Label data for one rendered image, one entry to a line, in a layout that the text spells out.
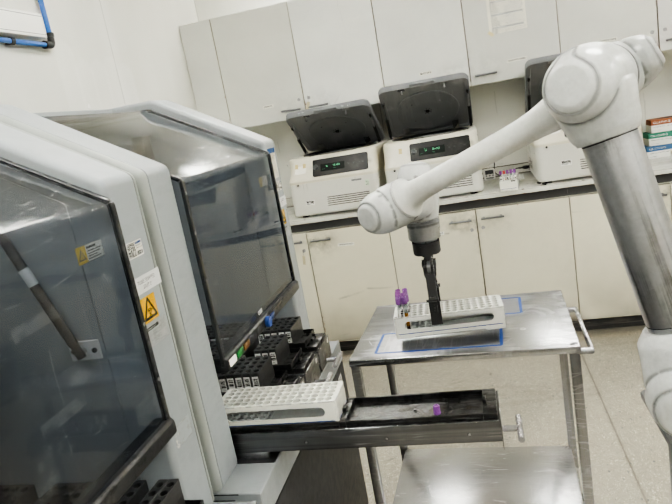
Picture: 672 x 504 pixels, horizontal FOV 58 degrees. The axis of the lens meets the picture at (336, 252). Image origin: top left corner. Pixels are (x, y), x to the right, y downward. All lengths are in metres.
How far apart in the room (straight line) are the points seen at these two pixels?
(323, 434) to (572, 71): 0.90
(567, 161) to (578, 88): 2.46
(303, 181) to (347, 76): 0.71
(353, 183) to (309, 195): 0.28
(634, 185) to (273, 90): 3.06
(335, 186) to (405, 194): 2.22
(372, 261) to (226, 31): 1.71
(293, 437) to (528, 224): 2.47
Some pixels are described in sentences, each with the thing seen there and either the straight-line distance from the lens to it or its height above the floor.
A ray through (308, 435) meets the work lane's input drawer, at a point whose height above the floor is 0.79.
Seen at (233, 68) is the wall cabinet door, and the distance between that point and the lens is 4.10.
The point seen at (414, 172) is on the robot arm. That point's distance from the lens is 1.59.
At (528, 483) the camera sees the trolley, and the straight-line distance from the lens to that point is 2.09.
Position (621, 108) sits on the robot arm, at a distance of 1.19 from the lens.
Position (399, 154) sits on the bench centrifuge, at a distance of 3.62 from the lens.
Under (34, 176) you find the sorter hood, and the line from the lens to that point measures 1.15.
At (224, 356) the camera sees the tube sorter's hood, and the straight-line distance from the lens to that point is 1.40.
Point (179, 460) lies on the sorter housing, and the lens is 1.26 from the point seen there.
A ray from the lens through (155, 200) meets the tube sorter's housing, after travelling 1.24.
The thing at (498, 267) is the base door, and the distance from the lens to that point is 3.68.
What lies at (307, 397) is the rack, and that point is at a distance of 1.45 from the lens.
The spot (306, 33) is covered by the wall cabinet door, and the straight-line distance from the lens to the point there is 3.96.
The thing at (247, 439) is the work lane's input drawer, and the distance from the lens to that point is 1.48.
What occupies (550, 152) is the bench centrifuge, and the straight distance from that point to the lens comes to 3.59.
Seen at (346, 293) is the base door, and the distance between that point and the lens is 3.80.
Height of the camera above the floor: 1.47
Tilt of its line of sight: 12 degrees down
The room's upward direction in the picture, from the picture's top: 10 degrees counter-clockwise
